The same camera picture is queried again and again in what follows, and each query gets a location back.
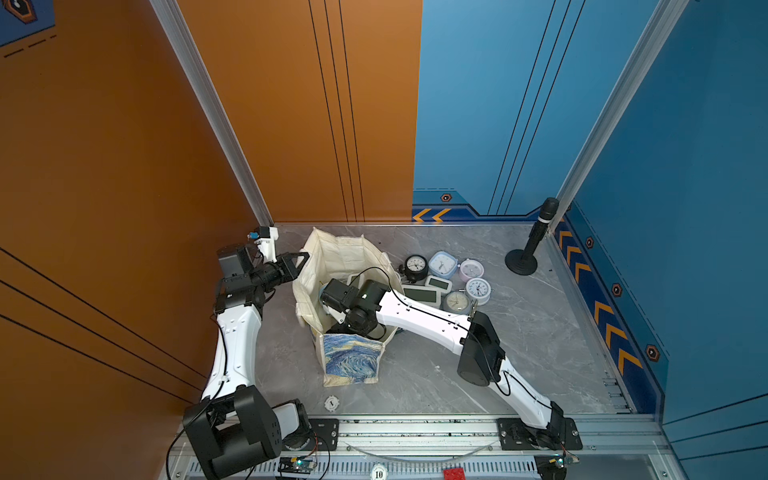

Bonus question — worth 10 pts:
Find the cream canvas bag starry print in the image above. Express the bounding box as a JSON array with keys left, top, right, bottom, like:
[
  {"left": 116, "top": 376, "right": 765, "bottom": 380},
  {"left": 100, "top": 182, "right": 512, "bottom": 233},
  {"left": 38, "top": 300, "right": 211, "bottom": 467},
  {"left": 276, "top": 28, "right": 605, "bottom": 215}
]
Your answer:
[{"left": 292, "top": 228, "right": 402, "bottom": 387}]

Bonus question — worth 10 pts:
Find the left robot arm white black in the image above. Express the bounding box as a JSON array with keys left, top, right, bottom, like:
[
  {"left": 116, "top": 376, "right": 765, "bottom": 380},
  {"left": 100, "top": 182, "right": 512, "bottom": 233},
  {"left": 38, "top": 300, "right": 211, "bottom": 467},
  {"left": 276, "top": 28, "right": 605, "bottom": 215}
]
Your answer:
[{"left": 182, "top": 239, "right": 317, "bottom": 479}]

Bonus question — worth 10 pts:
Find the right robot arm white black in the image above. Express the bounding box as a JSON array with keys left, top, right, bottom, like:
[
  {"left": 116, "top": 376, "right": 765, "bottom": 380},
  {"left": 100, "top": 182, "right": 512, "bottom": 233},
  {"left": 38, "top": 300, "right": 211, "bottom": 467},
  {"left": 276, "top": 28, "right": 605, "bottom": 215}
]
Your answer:
[{"left": 320, "top": 279, "right": 568, "bottom": 450}]

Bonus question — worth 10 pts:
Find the large white digital clock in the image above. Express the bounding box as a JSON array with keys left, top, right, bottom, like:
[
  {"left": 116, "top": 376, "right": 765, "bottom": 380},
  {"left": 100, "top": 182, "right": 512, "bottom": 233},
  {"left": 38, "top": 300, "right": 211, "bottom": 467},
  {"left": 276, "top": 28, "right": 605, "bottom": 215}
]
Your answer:
[{"left": 402, "top": 285, "right": 442, "bottom": 308}]

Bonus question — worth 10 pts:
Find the black round alarm clock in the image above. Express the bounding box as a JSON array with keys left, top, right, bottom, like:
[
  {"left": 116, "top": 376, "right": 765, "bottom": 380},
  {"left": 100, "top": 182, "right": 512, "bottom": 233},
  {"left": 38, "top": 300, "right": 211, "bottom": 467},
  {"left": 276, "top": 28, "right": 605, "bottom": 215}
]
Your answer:
[{"left": 398, "top": 254, "right": 429, "bottom": 284}]

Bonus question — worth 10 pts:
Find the small white digital clock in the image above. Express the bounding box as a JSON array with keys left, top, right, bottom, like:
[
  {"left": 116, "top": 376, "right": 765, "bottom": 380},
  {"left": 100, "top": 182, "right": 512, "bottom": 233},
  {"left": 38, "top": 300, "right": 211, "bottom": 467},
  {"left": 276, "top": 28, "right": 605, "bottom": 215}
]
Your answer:
[{"left": 424, "top": 275, "right": 453, "bottom": 295}]

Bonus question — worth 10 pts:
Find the light blue square alarm clock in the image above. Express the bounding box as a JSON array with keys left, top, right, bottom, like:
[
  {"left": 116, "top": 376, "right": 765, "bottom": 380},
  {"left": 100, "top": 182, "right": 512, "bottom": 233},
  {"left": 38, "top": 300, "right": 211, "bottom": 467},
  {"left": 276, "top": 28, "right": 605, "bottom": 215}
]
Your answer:
[{"left": 428, "top": 251, "right": 459, "bottom": 279}]

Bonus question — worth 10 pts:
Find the pink round alarm clock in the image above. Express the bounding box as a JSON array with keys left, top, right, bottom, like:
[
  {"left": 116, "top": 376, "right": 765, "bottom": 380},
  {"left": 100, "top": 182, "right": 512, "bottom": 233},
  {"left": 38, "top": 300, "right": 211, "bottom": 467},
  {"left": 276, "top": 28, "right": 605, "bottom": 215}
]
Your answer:
[{"left": 459, "top": 258, "right": 485, "bottom": 282}]

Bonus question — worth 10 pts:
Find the white round alarm clock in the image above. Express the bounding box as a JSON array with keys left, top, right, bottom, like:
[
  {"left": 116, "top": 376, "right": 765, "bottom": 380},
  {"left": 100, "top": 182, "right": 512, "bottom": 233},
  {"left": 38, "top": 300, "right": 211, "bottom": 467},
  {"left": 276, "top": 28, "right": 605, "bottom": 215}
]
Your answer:
[{"left": 465, "top": 277, "right": 492, "bottom": 306}]

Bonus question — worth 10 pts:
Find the white round marker left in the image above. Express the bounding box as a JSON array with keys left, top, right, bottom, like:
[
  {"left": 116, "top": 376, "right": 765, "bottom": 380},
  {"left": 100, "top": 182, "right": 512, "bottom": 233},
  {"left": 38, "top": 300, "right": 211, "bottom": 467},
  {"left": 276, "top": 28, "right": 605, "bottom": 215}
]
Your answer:
[{"left": 324, "top": 395, "right": 340, "bottom": 412}]

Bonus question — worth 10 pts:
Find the white round number tag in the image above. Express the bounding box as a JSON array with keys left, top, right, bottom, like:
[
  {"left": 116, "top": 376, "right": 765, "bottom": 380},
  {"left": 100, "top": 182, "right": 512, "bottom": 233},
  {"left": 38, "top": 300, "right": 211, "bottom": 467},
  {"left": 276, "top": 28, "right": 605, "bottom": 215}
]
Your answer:
[{"left": 370, "top": 463, "right": 388, "bottom": 480}]

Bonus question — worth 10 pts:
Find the black microphone on stand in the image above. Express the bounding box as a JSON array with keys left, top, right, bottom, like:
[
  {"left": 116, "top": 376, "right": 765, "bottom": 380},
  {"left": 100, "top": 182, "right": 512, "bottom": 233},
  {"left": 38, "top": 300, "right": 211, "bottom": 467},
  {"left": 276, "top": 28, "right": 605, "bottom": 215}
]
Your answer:
[{"left": 505, "top": 197, "right": 560, "bottom": 276}]

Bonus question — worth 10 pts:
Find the green circuit board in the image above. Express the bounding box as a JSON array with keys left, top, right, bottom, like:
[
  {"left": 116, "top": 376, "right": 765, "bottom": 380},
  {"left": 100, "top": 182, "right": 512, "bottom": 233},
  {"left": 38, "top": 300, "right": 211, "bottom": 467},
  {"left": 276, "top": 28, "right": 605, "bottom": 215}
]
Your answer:
[{"left": 277, "top": 457, "right": 318, "bottom": 478}]

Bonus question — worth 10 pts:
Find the red block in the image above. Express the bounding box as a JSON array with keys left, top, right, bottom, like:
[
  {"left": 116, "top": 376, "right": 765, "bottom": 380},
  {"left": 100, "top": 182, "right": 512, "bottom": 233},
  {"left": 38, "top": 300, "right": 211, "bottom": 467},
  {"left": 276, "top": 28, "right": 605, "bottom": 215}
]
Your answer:
[{"left": 443, "top": 467, "right": 467, "bottom": 480}]

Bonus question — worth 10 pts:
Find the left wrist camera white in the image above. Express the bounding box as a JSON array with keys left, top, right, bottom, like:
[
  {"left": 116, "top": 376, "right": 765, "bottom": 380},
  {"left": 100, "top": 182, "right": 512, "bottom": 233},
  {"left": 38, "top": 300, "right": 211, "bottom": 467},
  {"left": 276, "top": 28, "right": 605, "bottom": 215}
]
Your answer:
[{"left": 248, "top": 226, "right": 279, "bottom": 262}]

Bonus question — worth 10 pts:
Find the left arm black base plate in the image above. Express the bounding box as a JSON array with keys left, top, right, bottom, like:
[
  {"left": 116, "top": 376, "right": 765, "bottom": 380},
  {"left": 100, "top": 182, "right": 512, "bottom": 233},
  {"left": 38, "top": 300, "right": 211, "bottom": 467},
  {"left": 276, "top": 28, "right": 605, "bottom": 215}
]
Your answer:
[{"left": 282, "top": 417, "right": 340, "bottom": 452}]

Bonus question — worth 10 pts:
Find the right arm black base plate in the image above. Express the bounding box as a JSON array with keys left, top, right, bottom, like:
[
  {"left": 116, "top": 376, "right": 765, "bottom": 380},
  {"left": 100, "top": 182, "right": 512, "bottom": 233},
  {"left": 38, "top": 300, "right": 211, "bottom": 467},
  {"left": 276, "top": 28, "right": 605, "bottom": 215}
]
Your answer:
[{"left": 496, "top": 417, "right": 583, "bottom": 451}]

